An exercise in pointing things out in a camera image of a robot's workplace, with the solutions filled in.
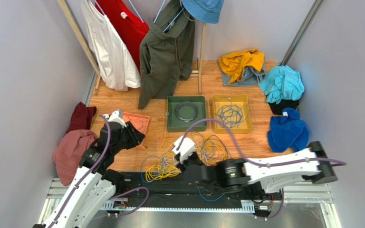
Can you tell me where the cyan garment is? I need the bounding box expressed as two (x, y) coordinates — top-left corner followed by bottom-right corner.
(259, 66), (305, 104)

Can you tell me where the black coiled cable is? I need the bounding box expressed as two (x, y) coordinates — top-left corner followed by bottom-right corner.
(174, 101), (199, 123)

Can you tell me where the white cable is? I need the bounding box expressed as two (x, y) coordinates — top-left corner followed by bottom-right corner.
(160, 136), (202, 168)

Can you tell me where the red t-shirt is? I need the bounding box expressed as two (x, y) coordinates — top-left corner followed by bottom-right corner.
(97, 0), (149, 70)

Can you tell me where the orange cable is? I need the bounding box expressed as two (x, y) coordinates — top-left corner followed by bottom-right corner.
(124, 115), (148, 133)

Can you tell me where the white tank top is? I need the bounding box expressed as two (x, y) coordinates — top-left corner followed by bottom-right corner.
(80, 0), (141, 91)

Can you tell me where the grey-blue garment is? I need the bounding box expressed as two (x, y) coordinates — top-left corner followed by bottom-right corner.
(221, 65), (266, 87)

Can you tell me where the dusty pink garment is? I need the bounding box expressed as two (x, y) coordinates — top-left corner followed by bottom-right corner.
(52, 130), (97, 186)

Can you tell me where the royal blue garment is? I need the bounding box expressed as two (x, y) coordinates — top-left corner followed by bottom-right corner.
(267, 108), (309, 153)

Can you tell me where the yellow garment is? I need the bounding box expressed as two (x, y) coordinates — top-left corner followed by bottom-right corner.
(219, 49), (265, 84)

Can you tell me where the aluminium corner post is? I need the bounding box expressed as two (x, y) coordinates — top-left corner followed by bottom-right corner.
(279, 0), (325, 66)

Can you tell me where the wooden clothes rack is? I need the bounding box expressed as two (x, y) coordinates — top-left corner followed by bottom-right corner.
(57, 0), (207, 96)

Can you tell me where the orange plastic tray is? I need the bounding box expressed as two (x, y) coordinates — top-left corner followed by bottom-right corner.
(123, 112), (150, 134)

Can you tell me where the grey-blue cable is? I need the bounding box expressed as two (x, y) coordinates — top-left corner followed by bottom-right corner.
(214, 96), (250, 129)

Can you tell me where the yellow cable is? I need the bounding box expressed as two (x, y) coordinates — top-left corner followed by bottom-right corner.
(144, 131), (232, 183)

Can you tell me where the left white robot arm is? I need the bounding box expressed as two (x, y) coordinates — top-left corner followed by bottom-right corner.
(34, 121), (145, 228)

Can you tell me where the blue cable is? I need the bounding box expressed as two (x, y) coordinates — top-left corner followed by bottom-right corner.
(140, 155), (226, 202)

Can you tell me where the blue bucket hat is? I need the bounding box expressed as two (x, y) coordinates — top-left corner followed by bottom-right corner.
(181, 0), (224, 24)

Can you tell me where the olive green jacket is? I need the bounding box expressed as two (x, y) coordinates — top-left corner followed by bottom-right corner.
(138, 0), (195, 109)

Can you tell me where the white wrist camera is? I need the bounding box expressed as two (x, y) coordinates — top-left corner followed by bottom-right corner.
(172, 136), (196, 164)
(100, 109), (127, 128)

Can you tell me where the green plastic tray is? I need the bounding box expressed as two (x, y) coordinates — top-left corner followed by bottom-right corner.
(166, 95), (208, 133)

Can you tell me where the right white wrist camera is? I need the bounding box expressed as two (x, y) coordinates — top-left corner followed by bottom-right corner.
(172, 136), (196, 164)

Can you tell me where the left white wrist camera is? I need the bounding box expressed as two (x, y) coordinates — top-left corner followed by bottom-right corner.
(100, 109), (127, 128)

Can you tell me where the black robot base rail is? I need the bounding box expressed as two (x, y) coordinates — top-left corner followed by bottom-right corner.
(46, 171), (335, 219)

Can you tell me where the yellow plastic tray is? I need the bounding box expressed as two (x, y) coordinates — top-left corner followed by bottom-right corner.
(212, 95), (253, 134)

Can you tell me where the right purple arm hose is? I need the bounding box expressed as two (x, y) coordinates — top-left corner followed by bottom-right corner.
(176, 118), (347, 220)

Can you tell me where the dark red garment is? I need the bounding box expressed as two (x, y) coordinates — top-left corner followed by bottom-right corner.
(66, 102), (97, 133)

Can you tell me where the black garment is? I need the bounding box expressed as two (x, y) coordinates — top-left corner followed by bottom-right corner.
(269, 100), (299, 115)

